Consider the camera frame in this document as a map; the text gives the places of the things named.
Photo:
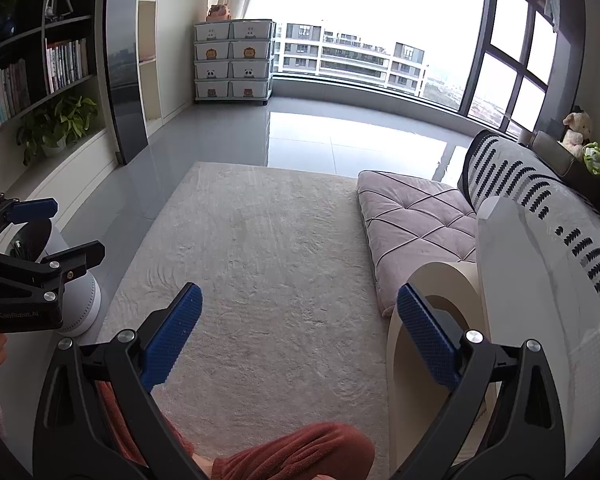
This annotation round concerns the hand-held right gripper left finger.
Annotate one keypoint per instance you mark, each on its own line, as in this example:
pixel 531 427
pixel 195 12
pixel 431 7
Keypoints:
pixel 172 335

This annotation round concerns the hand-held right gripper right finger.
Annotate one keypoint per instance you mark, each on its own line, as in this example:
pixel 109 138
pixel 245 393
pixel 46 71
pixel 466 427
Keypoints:
pixel 425 335

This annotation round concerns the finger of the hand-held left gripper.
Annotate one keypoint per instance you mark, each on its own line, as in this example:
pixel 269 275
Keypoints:
pixel 85 255
pixel 35 209

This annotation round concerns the grey cylindrical trash bin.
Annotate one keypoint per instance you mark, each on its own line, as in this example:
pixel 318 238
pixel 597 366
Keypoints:
pixel 82 295

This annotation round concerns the white curved low cabinet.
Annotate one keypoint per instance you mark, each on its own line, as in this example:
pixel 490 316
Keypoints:
pixel 70 175

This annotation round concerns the green potted plant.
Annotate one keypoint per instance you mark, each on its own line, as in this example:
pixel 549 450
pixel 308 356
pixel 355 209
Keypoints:
pixel 60 125

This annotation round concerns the person's left leg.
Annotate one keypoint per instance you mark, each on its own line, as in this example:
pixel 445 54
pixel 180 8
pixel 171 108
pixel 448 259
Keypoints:
pixel 117 420

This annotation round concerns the pink quilted floor cushion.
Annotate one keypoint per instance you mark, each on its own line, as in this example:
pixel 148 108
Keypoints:
pixel 415 220

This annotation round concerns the beige rug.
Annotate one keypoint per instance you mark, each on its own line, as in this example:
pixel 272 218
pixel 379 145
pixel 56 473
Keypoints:
pixel 280 260

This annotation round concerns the dark glossy column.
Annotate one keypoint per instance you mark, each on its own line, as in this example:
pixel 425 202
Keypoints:
pixel 125 60

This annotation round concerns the dark curved bookshelf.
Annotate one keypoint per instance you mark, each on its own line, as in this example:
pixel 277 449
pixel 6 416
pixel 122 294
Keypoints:
pixel 35 25

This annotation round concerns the black white patterned sofa cover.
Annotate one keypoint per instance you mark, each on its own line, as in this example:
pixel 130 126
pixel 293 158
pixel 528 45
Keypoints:
pixel 545 195

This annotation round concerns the white open shelf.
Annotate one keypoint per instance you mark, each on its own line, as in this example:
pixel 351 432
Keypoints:
pixel 147 35

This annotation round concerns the white animal print drawer cabinet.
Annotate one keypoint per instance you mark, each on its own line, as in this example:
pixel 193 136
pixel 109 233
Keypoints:
pixel 232 60

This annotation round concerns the green cabbage plush toy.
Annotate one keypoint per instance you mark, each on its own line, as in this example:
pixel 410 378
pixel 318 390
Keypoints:
pixel 598 160

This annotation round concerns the white lamb plush toy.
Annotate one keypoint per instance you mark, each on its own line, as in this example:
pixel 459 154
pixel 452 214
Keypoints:
pixel 576 132

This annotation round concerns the pink plush toy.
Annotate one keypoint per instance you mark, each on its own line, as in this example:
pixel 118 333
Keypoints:
pixel 218 13

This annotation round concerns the apartment building outside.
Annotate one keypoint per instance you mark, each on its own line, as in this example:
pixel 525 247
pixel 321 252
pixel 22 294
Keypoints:
pixel 350 60

